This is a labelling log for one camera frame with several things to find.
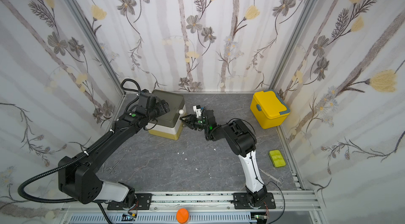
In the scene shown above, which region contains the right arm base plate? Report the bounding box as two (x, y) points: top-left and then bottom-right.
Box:
(232, 192), (276, 210)

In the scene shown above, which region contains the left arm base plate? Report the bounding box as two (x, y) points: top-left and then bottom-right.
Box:
(107, 193), (153, 211)

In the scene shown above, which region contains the aluminium front rail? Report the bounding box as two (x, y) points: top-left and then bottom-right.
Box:
(56, 190), (327, 224)

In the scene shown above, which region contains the metal forceps left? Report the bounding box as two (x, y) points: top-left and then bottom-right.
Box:
(102, 153), (128, 175)

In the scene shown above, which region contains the black corrugated cable conduit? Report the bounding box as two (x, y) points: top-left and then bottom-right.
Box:
(17, 138), (108, 204)

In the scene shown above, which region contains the lime green small case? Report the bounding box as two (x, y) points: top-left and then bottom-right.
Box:
(269, 150), (286, 168)

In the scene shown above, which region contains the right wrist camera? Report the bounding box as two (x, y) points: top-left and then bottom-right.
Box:
(193, 105), (204, 119)

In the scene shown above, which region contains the yellow lidded container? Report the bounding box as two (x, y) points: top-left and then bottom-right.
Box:
(250, 90), (291, 129)

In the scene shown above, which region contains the metal scissors right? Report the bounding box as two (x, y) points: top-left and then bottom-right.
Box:
(260, 169), (284, 188)

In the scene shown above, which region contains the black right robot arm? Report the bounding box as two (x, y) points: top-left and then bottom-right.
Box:
(180, 110), (268, 208)

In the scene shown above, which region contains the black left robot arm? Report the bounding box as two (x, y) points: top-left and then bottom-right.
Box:
(58, 92), (170, 208)

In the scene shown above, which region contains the orange round button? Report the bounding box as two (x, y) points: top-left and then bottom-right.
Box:
(176, 208), (190, 224)

